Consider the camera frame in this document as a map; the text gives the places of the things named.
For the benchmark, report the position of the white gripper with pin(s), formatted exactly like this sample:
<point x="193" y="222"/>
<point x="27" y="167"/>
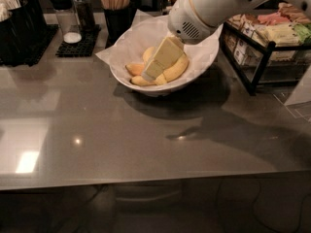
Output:
<point x="182" y="19"/>

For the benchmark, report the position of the curved yellow banana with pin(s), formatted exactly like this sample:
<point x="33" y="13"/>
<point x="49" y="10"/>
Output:
<point x="160" y="80"/>

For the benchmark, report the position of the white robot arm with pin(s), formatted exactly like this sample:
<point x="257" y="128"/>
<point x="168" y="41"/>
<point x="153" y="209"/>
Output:
<point x="216" y="12"/>

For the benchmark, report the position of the long lower yellow banana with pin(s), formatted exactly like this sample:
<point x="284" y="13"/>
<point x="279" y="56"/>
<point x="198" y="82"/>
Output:
<point x="170" y="74"/>

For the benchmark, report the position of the white bowl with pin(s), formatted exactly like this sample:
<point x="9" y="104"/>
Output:
<point x="168" y="86"/>

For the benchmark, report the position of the back orange yellow banana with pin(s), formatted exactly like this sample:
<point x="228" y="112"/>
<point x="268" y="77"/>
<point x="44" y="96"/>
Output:
<point x="134" y="69"/>

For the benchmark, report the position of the white paper liner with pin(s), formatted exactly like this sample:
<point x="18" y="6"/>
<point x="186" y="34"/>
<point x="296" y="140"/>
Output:
<point x="136" y="39"/>

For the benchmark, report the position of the black cup of stirrers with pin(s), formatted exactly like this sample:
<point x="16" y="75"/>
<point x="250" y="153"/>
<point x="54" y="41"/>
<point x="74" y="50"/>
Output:
<point x="117" y="16"/>

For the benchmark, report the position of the small black rubber mat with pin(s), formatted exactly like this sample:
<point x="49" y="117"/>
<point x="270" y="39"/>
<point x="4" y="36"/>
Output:
<point x="84" y="48"/>

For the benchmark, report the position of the large black rubber mat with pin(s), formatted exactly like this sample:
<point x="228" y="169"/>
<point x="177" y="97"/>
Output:
<point x="36" y="51"/>

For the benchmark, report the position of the black condiment caddy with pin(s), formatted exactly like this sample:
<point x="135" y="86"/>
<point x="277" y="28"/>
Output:
<point x="22" y="26"/>

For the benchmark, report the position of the black wire condiment rack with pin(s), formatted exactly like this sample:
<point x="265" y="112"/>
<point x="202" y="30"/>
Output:
<point x="273" y="55"/>

